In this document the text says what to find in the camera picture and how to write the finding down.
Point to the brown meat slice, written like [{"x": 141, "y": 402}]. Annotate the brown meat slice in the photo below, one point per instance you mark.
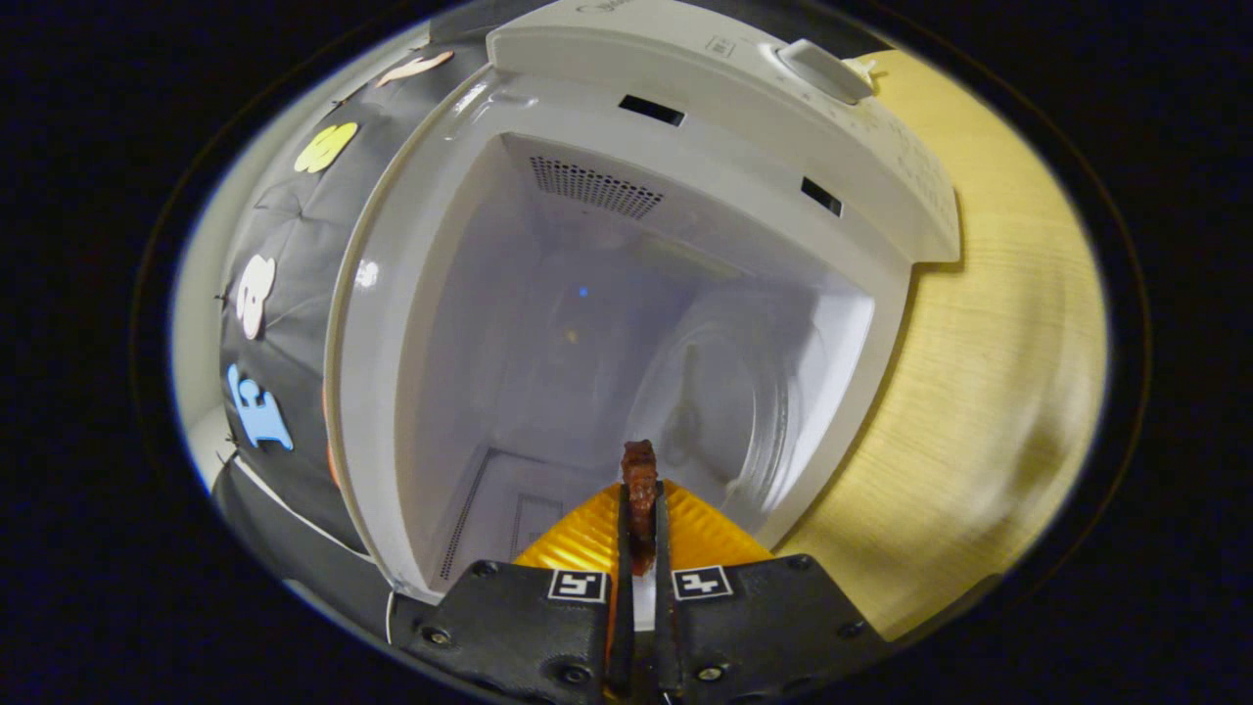
[{"x": 641, "y": 480}]

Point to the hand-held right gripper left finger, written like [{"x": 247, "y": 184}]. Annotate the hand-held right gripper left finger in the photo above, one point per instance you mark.
[{"x": 529, "y": 627}]

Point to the white microwave oven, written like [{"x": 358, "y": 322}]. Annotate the white microwave oven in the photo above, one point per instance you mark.
[{"x": 607, "y": 294}]

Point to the glass turntable plate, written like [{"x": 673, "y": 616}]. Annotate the glass turntable plate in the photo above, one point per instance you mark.
[{"x": 724, "y": 392}]

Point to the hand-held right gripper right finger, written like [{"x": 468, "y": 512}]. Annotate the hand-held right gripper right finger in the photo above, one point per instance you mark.
[{"x": 764, "y": 627}]

